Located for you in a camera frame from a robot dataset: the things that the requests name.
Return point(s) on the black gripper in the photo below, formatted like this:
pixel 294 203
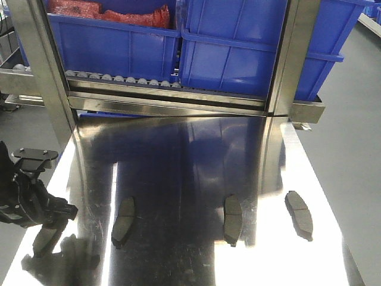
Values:
pixel 27 203

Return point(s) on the grey brake pad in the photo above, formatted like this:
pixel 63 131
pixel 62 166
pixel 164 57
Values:
pixel 232 220
pixel 300 215
pixel 123 222
pixel 45 241

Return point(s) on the left blue plastic bin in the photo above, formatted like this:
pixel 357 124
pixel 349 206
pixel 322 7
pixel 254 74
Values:
pixel 118 49

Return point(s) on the blue plastic bin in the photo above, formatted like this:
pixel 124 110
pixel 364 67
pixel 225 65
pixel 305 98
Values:
pixel 231 46
pixel 118 49

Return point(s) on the red mesh bag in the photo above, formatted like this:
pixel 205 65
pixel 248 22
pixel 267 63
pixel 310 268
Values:
pixel 159 18

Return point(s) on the right blue plastic bin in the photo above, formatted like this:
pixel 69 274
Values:
pixel 231 46

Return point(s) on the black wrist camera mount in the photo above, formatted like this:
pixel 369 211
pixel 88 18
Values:
pixel 33 162

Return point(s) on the stainless steel roller rack frame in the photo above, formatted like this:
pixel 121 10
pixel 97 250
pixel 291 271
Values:
pixel 63 96

